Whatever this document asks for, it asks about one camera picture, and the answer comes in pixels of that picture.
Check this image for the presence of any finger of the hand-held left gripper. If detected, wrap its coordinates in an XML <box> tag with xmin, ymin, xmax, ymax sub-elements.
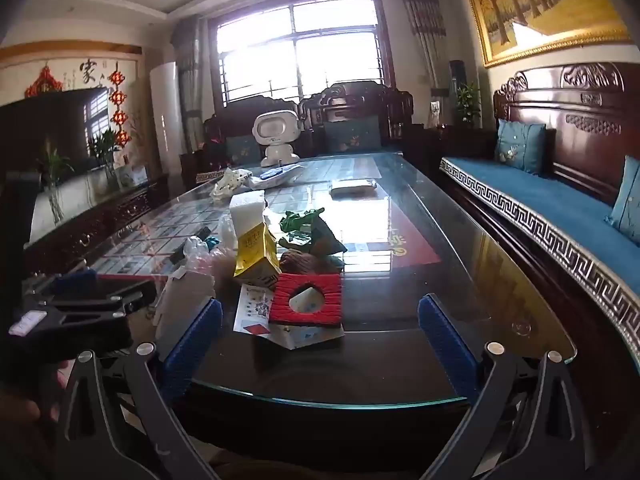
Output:
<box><xmin>37</xmin><ymin>269</ymin><xmax>157</xmax><ymax>307</ymax></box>
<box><xmin>47</xmin><ymin>294</ymin><xmax>146</xmax><ymax>359</ymax></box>

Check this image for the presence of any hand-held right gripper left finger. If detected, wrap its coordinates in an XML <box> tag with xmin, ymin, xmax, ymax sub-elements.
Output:
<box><xmin>55</xmin><ymin>297</ymin><xmax>224</xmax><ymax>480</ymax></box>

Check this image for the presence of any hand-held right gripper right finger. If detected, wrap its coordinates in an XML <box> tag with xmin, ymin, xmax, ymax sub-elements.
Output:
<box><xmin>417</xmin><ymin>294</ymin><xmax>596</xmax><ymax>480</ymax></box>

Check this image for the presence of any red ribbed pad with hole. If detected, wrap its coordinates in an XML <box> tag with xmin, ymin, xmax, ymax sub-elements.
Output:
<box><xmin>268</xmin><ymin>272</ymin><xmax>346</xmax><ymax>327</ymax></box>

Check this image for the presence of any brown knitted sock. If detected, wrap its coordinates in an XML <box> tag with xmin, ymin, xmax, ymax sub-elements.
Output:
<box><xmin>279</xmin><ymin>250</ymin><xmax>321</xmax><ymax>281</ymax></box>

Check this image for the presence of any person's left hand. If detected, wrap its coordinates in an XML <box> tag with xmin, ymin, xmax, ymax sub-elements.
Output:
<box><xmin>0</xmin><ymin>362</ymin><xmax>68</xmax><ymax>466</ymax></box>

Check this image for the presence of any dark wooden television cabinet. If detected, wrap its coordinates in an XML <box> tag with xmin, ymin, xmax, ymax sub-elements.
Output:
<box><xmin>22</xmin><ymin>172</ymin><xmax>171</xmax><ymax>276</ymax></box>

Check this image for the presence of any white leaflet with red print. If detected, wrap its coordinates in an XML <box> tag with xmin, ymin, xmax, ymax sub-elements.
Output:
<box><xmin>234</xmin><ymin>284</ymin><xmax>276</xmax><ymax>335</ymax></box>

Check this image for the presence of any clear crumpled plastic bag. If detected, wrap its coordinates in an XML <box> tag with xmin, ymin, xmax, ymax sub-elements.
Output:
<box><xmin>182</xmin><ymin>235</ymin><xmax>236</xmax><ymax>281</ymax></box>

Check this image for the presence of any pale printed paper sheet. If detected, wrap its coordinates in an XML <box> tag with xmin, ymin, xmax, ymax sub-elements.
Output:
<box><xmin>257</xmin><ymin>322</ymin><xmax>346</xmax><ymax>351</ymax></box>

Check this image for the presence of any yellow paper carton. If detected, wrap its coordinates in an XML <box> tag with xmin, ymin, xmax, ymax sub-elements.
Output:
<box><xmin>233</xmin><ymin>222</ymin><xmax>282</xmax><ymax>288</ymax></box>

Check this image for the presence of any black flat television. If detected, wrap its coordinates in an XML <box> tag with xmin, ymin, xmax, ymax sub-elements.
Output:
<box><xmin>0</xmin><ymin>87</ymin><xmax>111</xmax><ymax>196</ymax></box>

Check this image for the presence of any white and green box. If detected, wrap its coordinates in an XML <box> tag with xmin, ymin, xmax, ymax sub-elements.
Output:
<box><xmin>120</xmin><ymin>162</ymin><xmax>151</xmax><ymax>188</ymax></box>

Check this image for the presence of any wooden coffee table with glass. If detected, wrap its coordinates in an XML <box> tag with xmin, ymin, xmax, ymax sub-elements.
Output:
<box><xmin>87</xmin><ymin>152</ymin><xmax>578</xmax><ymax>461</ymax></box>

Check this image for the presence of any bushy bamboo plant in vase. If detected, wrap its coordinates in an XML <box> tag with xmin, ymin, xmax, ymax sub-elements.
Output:
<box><xmin>87</xmin><ymin>127</ymin><xmax>123</xmax><ymax>191</ymax></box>

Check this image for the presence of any green pyramid-shaped wrapper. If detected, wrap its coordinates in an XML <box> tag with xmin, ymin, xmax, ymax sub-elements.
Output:
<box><xmin>278</xmin><ymin>220</ymin><xmax>348</xmax><ymax>272</ymax></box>

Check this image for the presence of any red diamond knot decoration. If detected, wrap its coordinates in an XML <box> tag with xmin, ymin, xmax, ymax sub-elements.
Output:
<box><xmin>25</xmin><ymin>65</ymin><xmax>66</xmax><ymax>98</ymax></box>

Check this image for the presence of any crumpled white plastic bag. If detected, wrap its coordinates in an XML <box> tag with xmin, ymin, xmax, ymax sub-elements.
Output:
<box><xmin>210</xmin><ymin>167</ymin><xmax>251</xmax><ymax>201</ymax></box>

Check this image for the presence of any crumpled green wrapper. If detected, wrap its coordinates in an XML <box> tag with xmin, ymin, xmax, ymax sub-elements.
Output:
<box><xmin>279</xmin><ymin>208</ymin><xmax>326</xmax><ymax>234</ymax></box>

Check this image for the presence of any blue sofa seat cushion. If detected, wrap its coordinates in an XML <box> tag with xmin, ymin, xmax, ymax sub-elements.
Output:
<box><xmin>440</xmin><ymin>156</ymin><xmax>640</xmax><ymax>331</ymax></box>

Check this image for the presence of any white standing air conditioner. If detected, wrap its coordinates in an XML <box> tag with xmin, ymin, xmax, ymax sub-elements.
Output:
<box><xmin>149</xmin><ymin>61</ymin><xmax>188</xmax><ymax>176</ymax></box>

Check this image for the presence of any white and blue flat pack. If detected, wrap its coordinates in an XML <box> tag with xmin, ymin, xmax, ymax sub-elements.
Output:
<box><xmin>247</xmin><ymin>162</ymin><xmax>306</xmax><ymax>191</ymax></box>

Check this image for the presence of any dark wooden side table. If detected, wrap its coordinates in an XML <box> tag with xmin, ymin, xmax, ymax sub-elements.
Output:
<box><xmin>402</xmin><ymin>124</ymin><xmax>493</xmax><ymax>181</ymax></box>

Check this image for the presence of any small teal embroidered chair cushion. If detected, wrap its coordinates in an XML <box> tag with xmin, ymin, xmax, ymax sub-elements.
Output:
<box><xmin>225</xmin><ymin>134</ymin><xmax>263</xmax><ymax>163</ymax></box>

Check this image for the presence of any blue embroidered pillow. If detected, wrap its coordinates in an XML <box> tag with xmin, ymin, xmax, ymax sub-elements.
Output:
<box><xmin>495</xmin><ymin>119</ymin><xmax>547</xmax><ymax>175</ymax></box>
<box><xmin>605</xmin><ymin>155</ymin><xmax>640</xmax><ymax>243</ymax></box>

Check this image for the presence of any patterned grey curtain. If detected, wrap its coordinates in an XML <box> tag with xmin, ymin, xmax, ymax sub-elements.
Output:
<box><xmin>397</xmin><ymin>0</ymin><xmax>451</xmax><ymax>126</ymax></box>
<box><xmin>170</xmin><ymin>15</ymin><xmax>211</xmax><ymax>153</ymax></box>

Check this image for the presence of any narrow dark carved wooden armchair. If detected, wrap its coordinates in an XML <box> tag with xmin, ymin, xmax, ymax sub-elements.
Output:
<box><xmin>202</xmin><ymin>95</ymin><xmax>301</xmax><ymax>171</ymax></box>

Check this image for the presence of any wide teal embroidered chair cushion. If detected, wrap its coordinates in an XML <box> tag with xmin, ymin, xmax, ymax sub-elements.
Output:
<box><xmin>322</xmin><ymin>116</ymin><xmax>383</xmax><ymax>155</ymax></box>

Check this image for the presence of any white toy robot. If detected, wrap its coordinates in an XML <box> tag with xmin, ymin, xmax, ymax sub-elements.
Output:
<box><xmin>251</xmin><ymin>110</ymin><xmax>302</xmax><ymax>167</ymax></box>

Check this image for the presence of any green potted plant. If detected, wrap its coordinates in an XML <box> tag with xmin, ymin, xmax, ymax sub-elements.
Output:
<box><xmin>455</xmin><ymin>82</ymin><xmax>483</xmax><ymax>126</ymax></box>

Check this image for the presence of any wide dark carved wooden armchair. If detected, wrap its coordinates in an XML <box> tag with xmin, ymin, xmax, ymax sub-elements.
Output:
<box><xmin>299</xmin><ymin>82</ymin><xmax>415</xmax><ymax>158</ymax></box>

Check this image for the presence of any dark tower fan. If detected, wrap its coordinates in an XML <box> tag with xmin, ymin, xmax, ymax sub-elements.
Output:
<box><xmin>449</xmin><ymin>60</ymin><xmax>468</xmax><ymax>126</ymax></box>

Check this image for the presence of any gold framed tree painting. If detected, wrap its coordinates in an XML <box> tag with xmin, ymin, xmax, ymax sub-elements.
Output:
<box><xmin>465</xmin><ymin>0</ymin><xmax>633</xmax><ymax>68</ymax></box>

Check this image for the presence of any red hanging knot string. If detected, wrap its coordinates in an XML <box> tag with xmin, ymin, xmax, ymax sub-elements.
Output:
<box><xmin>109</xmin><ymin>62</ymin><xmax>132</xmax><ymax>148</ymax></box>

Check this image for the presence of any black calligraphy wall art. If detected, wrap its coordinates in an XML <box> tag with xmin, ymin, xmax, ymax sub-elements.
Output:
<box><xmin>65</xmin><ymin>57</ymin><xmax>108</xmax><ymax>88</ymax></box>

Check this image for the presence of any large window with dark frame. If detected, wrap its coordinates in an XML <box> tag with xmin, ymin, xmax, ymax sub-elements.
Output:
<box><xmin>207</xmin><ymin>0</ymin><xmax>396</xmax><ymax>111</ymax></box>

